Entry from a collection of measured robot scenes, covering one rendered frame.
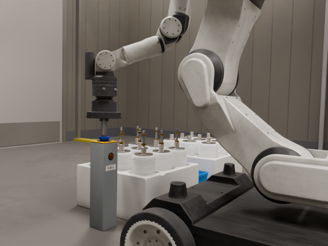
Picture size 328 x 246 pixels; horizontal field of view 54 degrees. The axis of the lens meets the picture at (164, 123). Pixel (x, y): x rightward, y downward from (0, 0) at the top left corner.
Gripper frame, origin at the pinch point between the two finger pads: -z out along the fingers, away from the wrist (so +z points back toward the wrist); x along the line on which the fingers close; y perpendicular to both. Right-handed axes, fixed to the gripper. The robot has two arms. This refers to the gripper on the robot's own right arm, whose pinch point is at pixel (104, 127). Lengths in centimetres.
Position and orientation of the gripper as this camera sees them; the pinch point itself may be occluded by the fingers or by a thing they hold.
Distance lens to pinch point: 116.7
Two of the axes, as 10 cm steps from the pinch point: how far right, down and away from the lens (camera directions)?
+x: -9.9, -0.2, -1.4
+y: 1.4, 0.6, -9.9
